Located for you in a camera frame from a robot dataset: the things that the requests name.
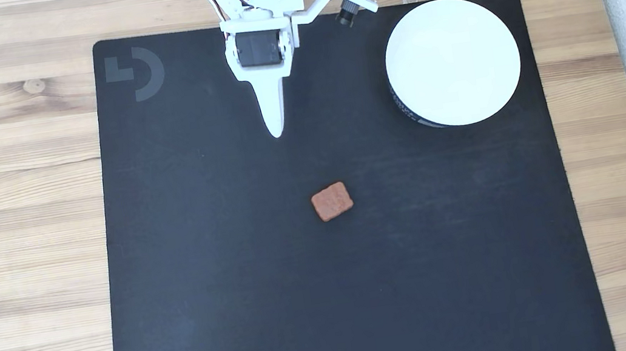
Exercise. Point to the reddish-brown square toy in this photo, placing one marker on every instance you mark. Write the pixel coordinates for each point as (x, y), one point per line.
(332, 201)

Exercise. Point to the white round plate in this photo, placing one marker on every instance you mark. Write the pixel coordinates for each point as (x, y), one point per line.
(453, 61)

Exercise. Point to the black round container with print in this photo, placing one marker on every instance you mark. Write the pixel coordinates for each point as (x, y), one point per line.
(408, 110)

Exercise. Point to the black mouse mat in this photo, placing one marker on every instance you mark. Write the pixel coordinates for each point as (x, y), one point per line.
(241, 271)

